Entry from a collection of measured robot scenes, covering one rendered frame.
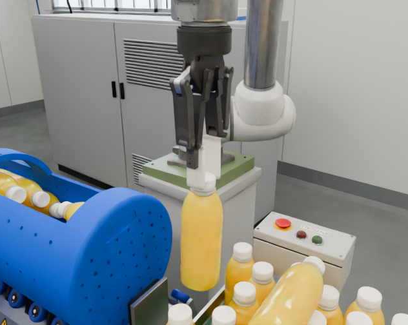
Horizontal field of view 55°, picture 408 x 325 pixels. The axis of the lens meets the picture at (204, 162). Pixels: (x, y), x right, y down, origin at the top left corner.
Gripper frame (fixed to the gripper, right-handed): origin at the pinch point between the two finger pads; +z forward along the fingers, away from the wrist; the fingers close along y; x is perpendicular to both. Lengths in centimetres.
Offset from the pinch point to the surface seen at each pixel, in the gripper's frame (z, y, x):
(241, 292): 24.0, -2.3, 6.5
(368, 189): 124, -273, -15
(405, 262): 135, -199, 26
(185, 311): 24.0, 6.7, 0.8
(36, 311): 37, 13, -34
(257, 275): 24.6, -8.6, 6.5
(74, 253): 16.1, 13.0, -17.4
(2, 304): 42, 13, -47
